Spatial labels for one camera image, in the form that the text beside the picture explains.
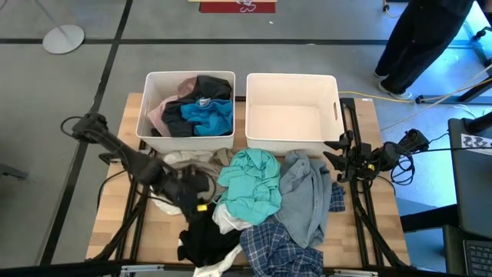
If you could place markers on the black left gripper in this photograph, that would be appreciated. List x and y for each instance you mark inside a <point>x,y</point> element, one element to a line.
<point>190,196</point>

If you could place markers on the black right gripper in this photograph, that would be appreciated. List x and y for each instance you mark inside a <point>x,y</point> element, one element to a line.
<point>365,162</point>

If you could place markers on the beige garment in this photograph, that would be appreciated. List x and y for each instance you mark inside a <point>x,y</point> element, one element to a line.
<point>200,159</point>

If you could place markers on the teal garment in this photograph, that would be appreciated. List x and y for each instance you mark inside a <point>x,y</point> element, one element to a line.
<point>250,184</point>

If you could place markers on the bright blue garment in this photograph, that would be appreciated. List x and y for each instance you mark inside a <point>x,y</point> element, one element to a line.
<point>215,119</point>

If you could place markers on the pink garment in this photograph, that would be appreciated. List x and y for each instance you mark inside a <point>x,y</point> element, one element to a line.
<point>157,115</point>

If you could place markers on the blue plaid shirt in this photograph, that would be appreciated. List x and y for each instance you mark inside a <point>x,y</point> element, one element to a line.
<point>276,250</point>

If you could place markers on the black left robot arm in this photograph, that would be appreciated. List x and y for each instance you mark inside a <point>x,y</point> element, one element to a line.
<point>130,161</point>

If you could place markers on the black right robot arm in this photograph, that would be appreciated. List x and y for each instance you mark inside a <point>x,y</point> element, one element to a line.
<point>415,140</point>

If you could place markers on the white storage bin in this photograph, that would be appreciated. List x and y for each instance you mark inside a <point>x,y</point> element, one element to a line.
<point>292,123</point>
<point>153,84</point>

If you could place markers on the black garment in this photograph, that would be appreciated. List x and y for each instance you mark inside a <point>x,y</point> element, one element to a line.
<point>177,123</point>

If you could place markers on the black stand base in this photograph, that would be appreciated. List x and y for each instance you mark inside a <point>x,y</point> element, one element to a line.
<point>442,99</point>

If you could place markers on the printed marker sheet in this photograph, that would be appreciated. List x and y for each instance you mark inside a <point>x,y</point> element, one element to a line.
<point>476,143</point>

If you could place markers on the black desk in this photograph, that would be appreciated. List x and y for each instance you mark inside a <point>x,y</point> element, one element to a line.
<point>473,192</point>

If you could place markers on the person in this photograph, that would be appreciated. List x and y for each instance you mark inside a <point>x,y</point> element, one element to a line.
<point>419,38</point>

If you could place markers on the black laptop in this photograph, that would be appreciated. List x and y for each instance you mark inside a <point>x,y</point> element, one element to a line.
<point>478,257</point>

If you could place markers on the grey chair leg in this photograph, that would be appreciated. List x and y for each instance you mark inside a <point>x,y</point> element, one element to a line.
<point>11,171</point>

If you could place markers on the red floor mat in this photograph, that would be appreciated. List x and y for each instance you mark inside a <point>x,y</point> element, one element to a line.
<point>223,7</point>

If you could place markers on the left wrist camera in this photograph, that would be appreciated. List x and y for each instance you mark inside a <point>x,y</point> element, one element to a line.
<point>197,176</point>

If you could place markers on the black frame crossbeam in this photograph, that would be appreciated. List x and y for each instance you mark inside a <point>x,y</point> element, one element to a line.
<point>57,270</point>

